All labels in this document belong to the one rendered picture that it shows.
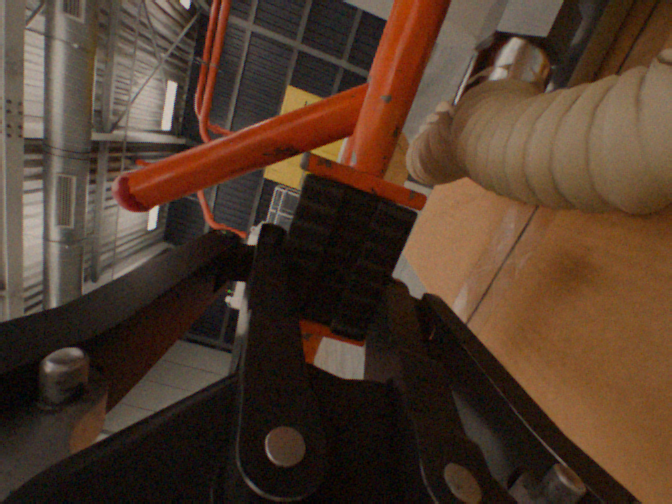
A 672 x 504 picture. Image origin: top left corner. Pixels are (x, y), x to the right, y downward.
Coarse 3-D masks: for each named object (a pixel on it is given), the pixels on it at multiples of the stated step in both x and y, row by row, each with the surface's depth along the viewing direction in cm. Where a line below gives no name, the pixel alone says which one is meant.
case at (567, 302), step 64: (640, 0) 17; (640, 64) 16; (448, 192) 34; (448, 256) 29; (512, 256) 21; (576, 256) 16; (640, 256) 13; (512, 320) 19; (576, 320) 15; (640, 320) 12; (576, 384) 14; (640, 384) 11; (640, 448) 11
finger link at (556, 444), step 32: (448, 320) 11; (448, 352) 10; (480, 352) 10; (480, 384) 8; (512, 384) 8; (480, 416) 8; (512, 416) 7; (544, 416) 7; (480, 448) 8; (512, 448) 7; (544, 448) 6; (576, 448) 7; (512, 480) 7; (608, 480) 6
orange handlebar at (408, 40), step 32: (416, 0) 11; (448, 0) 11; (384, 32) 15; (416, 32) 11; (384, 64) 12; (416, 64) 12; (384, 96) 12; (384, 128) 12; (352, 160) 13; (384, 160) 13
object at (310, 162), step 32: (320, 160) 12; (320, 192) 11; (352, 192) 12; (384, 192) 12; (416, 192) 12; (320, 224) 12; (352, 224) 13; (384, 224) 12; (288, 256) 12; (320, 256) 12; (352, 256) 13; (384, 256) 12; (288, 288) 13; (320, 288) 14; (352, 288) 13; (320, 320) 14; (352, 320) 13
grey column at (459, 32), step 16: (352, 0) 100; (368, 0) 97; (384, 0) 93; (464, 0) 91; (480, 0) 91; (496, 0) 91; (384, 16) 103; (448, 16) 92; (464, 16) 93; (480, 16) 93; (448, 32) 98; (464, 32) 95; (464, 48) 105
